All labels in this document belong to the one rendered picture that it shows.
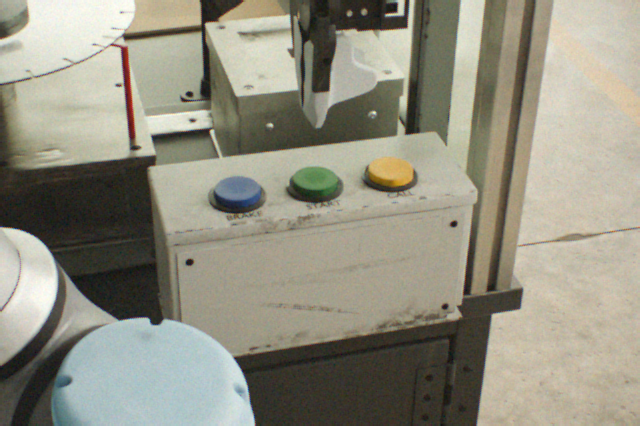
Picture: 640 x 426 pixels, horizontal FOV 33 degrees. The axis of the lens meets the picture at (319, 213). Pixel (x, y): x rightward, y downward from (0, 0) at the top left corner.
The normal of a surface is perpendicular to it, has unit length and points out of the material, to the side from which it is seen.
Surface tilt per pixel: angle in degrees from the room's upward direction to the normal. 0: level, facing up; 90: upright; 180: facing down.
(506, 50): 90
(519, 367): 0
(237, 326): 90
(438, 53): 90
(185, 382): 8
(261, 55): 0
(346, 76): 93
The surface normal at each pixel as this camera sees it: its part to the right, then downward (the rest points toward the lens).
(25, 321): 0.44, -0.19
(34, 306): 0.52, -0.36
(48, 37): 0.02, -0.82
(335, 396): 0.26, 0.55
